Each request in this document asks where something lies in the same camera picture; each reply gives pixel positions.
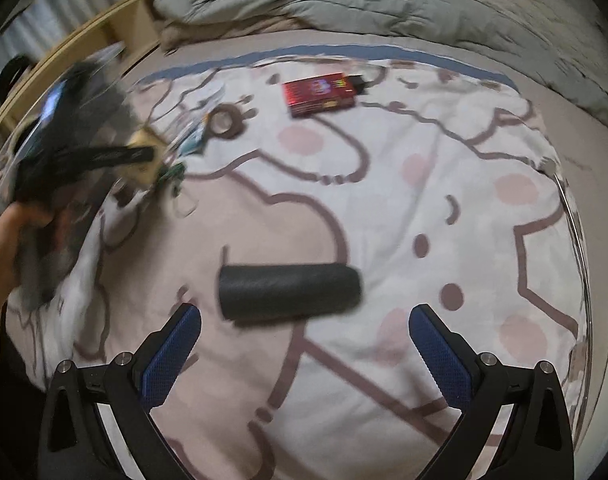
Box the red box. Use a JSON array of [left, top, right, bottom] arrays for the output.
[[283, 74, 355, 120]]

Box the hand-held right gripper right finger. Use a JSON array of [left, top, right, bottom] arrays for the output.
[[408, 304, 575, 480]]

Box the grey curtain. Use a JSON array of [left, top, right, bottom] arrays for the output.
[[0, 0, 149, 86]]

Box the wooden shelf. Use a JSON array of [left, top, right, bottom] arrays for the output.
[[0, 0, 189, 156]]

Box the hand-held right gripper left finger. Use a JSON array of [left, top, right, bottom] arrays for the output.
[[38, 305, 203, 480]]

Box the clear plastic storage bin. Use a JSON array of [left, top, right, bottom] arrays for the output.
[[0, 42, 134, 241]]

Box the tan folded blanket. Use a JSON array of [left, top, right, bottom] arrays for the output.
[[159, 12, 305, 53]]

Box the teal packet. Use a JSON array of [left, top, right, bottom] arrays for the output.
[[179, 122, 207, 157]]

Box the grey comforter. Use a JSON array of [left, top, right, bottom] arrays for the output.
[[154, 0, 608, 136]]

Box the printed blanket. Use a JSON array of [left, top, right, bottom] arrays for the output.
[[4, 52, 585, 480]]

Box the large brown tape roll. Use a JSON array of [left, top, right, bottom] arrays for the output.
[[206, 104, 249, 140]]

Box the black headset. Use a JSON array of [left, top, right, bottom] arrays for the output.
[[0, 55, 34, 98]]

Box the person's left hand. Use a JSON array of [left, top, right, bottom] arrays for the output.
[[0, 205, 53, 282]]

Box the black cylinder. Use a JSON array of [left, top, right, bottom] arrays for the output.
[[219, 262, 362, 328]]

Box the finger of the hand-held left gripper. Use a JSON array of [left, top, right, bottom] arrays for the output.
[[58, 144, 157, 173]]

